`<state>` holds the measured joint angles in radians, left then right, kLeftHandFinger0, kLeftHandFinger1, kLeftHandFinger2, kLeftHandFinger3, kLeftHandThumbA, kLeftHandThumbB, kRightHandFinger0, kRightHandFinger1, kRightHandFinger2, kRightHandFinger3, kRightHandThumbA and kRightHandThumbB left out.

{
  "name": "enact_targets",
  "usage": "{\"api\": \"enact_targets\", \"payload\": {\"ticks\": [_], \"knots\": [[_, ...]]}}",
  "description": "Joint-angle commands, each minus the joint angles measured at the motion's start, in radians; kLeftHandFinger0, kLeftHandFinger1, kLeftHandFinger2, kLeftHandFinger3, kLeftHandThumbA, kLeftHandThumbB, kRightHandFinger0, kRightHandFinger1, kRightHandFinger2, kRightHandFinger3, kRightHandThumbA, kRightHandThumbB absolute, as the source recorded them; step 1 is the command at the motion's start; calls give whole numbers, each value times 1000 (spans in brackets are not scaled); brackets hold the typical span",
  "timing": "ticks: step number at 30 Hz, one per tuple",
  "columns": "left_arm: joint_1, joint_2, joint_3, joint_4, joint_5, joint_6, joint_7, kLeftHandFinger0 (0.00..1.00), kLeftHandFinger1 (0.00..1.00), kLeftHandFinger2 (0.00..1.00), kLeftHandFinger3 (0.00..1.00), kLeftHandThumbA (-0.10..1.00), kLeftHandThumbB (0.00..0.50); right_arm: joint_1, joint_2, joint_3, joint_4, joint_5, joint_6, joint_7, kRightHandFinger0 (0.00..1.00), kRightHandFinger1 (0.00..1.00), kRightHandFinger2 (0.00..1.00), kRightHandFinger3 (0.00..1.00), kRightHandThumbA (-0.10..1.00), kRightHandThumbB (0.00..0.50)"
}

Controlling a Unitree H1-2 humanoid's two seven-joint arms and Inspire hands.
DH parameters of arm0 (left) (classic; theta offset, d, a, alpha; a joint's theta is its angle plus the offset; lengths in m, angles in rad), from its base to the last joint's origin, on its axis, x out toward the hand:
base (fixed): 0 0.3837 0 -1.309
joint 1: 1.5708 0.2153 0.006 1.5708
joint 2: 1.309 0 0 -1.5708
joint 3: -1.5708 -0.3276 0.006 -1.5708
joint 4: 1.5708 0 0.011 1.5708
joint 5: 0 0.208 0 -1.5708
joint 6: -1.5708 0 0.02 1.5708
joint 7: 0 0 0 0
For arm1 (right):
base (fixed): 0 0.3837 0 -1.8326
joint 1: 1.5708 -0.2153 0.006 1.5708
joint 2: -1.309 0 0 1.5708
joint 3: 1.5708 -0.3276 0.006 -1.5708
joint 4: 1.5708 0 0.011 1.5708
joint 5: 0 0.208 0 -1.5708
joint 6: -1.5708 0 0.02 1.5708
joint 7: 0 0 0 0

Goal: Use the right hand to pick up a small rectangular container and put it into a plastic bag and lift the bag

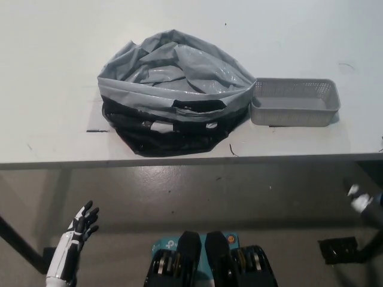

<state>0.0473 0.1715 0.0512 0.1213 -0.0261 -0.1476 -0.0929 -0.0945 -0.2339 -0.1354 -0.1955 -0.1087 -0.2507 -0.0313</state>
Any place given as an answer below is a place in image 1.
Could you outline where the clear tape patch on table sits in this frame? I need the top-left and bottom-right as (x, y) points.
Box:
(84, 95), (113, 133)

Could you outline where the grey perforated rectangular basket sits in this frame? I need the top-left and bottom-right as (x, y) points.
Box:
(250, 77), (342, 127)

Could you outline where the black table leg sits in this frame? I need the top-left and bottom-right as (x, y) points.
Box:
(0, 213), (50, 267)

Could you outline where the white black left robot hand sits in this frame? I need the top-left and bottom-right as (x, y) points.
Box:
(46, 200), (100, 279)

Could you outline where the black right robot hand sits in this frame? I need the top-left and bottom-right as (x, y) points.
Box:
(342, 176), (383, 215)

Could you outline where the grey and black plastic bag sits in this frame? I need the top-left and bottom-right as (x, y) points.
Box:
(97, 29), (257, 158)

